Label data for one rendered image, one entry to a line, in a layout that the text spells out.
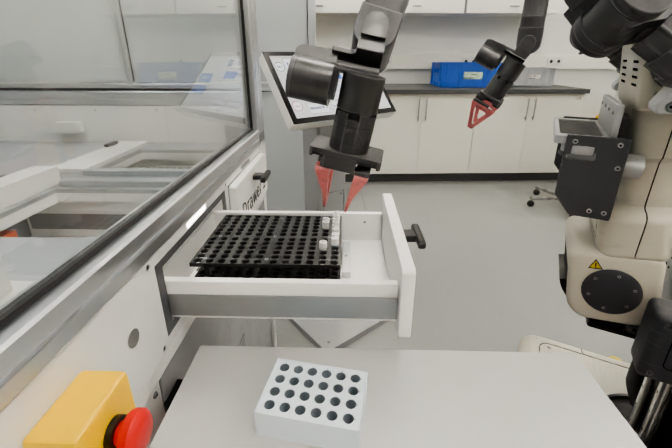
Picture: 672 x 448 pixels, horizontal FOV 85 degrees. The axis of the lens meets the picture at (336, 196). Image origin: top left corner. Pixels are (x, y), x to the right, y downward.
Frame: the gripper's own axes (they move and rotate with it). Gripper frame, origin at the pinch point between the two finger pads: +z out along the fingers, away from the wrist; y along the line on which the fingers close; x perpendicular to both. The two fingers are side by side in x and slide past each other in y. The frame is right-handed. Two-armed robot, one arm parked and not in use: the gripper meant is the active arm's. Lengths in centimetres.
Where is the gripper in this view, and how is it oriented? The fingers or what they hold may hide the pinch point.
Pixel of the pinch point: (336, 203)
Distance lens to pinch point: 57.2
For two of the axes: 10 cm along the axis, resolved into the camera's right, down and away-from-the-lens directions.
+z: -2.0, 8.8, 4.2
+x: -1.6, 4.0, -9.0
